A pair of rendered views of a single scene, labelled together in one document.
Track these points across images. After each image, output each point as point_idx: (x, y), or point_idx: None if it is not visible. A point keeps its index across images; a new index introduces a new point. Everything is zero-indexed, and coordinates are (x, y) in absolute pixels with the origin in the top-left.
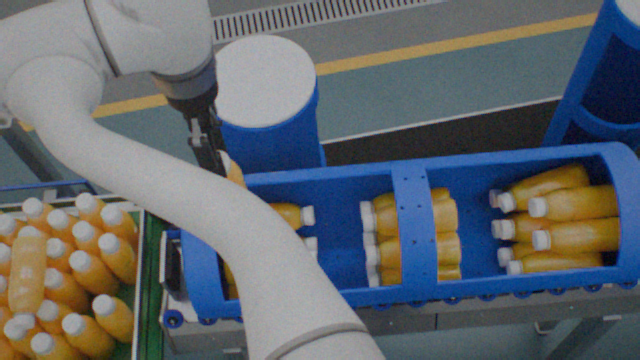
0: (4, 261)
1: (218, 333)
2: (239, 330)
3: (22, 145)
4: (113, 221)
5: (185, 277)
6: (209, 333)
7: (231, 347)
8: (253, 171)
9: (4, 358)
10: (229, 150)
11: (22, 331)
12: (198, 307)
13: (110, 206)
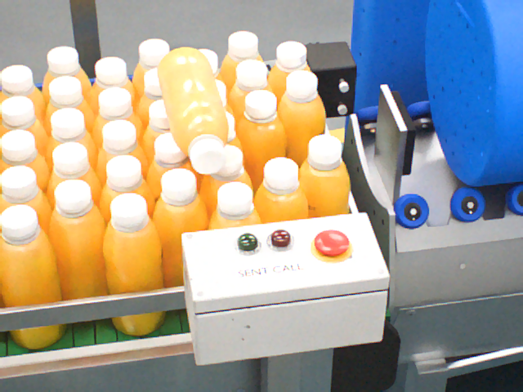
0: (123, 116)
1: (473, 253)
2: (507, 246)
3: (92, 11)
4: (299, 62)
5: (496, 54)
6: (458, 253)
7: (485, 291)
8: (427, 95)
9: (156, 239)
10: (395, 55)
11: (194, 184)
12: (509, 116)
13: (290, 43)
